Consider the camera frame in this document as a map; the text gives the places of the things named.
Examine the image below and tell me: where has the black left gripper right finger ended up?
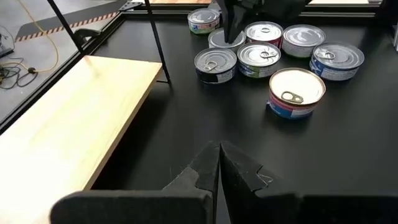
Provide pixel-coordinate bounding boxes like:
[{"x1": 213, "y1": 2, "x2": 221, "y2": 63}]
[{"x1": 220, "y1": 141, "x2": 398, "y2": 224}]

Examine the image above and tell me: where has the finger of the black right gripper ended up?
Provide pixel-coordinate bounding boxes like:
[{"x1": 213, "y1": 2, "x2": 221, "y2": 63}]
[
  {"x1": 231, "y1": 0, "x2": 261, "y2": 44},
  {"x1": 216, "y1": 0, "x2": 236, "y2": 44}
]

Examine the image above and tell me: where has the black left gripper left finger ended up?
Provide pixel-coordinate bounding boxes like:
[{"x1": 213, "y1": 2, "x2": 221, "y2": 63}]
[{"x1": 49, "y1": 141, "x2": 221, "y2": 224}]

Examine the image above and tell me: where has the silver can dark blue label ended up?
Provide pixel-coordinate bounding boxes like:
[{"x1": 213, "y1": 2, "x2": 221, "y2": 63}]
[{"x1": 193, "y1": 47, "x2": 238, "y2": 85}]

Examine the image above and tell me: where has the gold lid seafood can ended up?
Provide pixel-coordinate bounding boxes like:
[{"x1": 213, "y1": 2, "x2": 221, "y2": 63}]
[{"x1": 266, "y1": 67, "x2": 327, "y2": 121}]

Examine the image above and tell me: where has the light wooden shelf board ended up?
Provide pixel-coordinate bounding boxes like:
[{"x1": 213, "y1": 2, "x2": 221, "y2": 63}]
[{"x1": 0, "y1": 55, "x2": 164, "y2": 224}]

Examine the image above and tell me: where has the black table mat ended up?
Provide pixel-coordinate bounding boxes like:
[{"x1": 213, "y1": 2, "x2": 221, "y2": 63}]
[{"x1": 90, "y1": 15, "x2": 398, "y2": 224}]

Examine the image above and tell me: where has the silver can blue white label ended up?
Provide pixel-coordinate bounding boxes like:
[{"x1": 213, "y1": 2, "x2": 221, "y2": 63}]
[{"x1": 309, "y1": 42, "x2": 365, "y2": 82}]

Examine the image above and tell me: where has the hazard striped floor mat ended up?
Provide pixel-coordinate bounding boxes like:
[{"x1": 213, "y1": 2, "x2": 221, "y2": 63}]
[{"x1": 15, "y1": 0, "x2": 128, "y2": 43}]

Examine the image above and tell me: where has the black floor equipment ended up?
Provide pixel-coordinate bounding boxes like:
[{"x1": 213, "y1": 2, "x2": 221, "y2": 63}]
[{"x1": 0, "y1": 24, "x2": 15, "y2": 58}]

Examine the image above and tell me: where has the black frame wooden shelf rack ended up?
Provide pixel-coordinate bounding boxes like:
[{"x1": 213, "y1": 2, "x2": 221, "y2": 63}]
[{"x1": 46, "y1": 0, "x2": 172, "y2": 85}]

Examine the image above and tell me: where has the black extension cable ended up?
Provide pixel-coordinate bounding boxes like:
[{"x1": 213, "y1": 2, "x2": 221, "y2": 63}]
[{"x1": 0, "y1": 57, "x2": 40, "y2": 91}]

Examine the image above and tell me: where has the yellow floor cable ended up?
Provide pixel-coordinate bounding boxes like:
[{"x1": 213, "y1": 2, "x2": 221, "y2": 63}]
[{"x1": 0, "y1": 0, "x2": 60, "y2": 74}]

